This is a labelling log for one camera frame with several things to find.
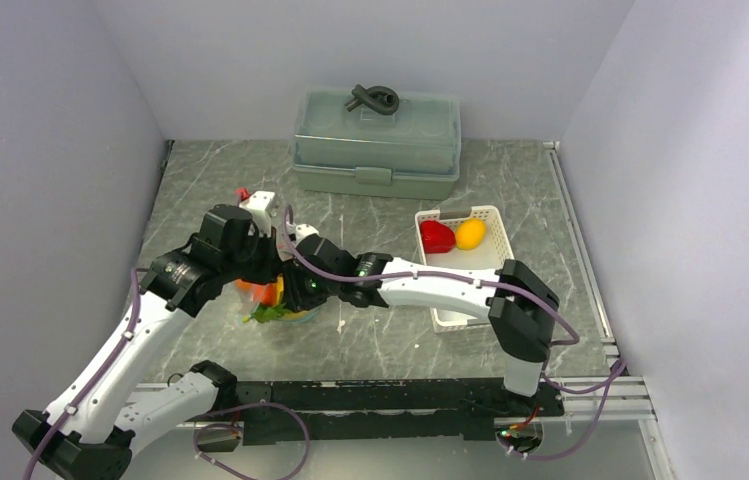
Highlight red bell pepper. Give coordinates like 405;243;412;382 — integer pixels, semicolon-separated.
419;220;456;255

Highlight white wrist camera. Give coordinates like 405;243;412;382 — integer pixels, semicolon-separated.
287;223;319;245
235;188;279;236

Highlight black knotted hose piece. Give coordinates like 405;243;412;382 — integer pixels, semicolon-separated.
344;84;402;117

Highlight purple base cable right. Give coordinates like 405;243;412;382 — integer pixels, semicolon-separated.
497;360;630;464

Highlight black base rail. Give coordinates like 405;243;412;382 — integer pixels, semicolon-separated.
212;377;565;446

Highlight clear zip top bag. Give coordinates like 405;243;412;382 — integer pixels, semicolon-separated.
233;276;318;324

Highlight orange tangerine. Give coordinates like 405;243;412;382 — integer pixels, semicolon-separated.
234;280;256;296

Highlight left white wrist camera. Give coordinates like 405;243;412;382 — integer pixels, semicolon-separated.
235;188;279;236

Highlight red orange carrot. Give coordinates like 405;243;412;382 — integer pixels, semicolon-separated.
244;281;292;323

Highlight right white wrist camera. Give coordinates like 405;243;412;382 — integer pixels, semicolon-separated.
287;223;319;245

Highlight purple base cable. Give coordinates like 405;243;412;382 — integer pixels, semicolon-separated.
191;402;313;480
497;360;630;464

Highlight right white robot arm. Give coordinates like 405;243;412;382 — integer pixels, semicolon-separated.
283;234;562;415

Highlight green plastic storage box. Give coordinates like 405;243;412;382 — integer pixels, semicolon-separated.
291;87;462;200

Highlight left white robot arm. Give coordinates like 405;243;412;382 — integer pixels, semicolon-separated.
12;192;280;479

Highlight yellow lemon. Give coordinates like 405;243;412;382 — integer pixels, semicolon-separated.
454;218;487;251

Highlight white perforated plastic basket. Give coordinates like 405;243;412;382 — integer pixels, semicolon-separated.
413;205;516;335

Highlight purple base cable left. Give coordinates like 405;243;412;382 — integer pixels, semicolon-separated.
191;402;313;480

